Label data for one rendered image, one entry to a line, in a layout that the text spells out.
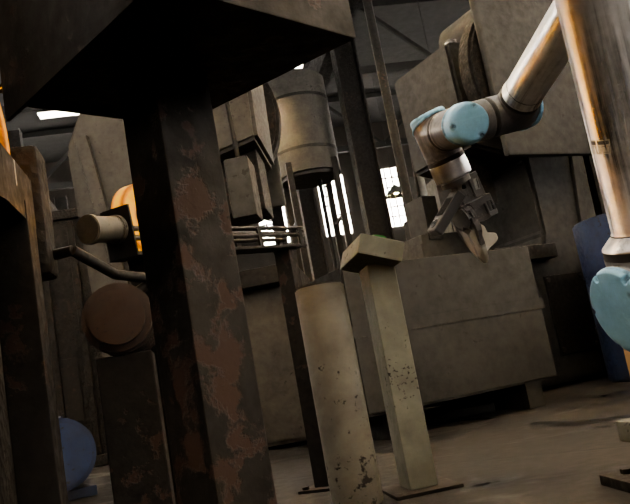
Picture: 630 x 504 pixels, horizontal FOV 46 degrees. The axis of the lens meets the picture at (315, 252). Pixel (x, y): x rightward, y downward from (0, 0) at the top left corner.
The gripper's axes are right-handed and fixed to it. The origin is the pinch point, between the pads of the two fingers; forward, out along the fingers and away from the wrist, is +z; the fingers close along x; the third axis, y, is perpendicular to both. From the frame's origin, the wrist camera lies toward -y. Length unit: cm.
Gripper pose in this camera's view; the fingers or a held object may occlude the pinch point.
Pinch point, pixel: (481, 259)
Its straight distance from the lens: 182.3
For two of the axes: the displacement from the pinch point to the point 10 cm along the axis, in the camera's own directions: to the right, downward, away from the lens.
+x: -3.3, 0.3, 9.4
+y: 8.5, -4.4, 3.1
